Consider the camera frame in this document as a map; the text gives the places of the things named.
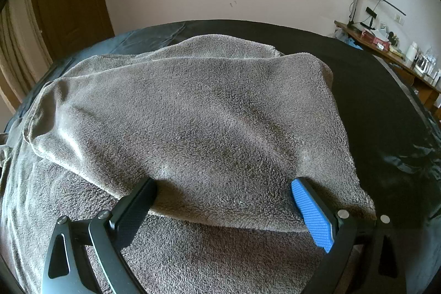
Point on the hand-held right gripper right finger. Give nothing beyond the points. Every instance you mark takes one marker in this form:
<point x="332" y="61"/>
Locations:
<point x="311" y="211"/>

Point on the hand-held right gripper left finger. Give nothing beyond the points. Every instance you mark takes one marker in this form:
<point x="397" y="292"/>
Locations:
<point x="128" y="219"/>

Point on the grey fleece garment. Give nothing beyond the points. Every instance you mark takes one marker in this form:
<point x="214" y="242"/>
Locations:
<point x="179" y="146"/>

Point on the black bed sheet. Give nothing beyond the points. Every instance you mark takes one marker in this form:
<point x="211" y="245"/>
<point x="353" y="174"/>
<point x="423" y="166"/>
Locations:
<point x="379" y="101"/>

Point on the wooden desk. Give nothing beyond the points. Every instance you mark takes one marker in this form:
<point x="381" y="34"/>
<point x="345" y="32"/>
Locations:
<point x="403" y="63"/>

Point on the blue plastic bag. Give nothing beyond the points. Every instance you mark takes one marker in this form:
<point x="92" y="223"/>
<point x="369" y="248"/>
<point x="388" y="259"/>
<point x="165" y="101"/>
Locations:
<point x="349" y="41"/>

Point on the red box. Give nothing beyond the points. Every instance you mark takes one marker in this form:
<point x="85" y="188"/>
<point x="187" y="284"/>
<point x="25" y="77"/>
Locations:
<point x="375" y="38"/>

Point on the white thermos bottle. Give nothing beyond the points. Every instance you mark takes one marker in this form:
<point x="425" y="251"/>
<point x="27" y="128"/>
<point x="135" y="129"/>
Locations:
<point x="412" y="54"/>

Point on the glass jug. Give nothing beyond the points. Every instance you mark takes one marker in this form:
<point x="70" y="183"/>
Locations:
<point x="424" y="63"/>

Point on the beige curtain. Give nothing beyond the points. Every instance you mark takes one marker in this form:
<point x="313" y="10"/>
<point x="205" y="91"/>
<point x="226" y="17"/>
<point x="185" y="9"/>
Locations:
<point x="24" y="39"/>

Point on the black desk lamp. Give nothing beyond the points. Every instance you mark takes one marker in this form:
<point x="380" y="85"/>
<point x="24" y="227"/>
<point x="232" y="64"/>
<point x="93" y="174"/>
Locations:
<point x="368" y="10"/>

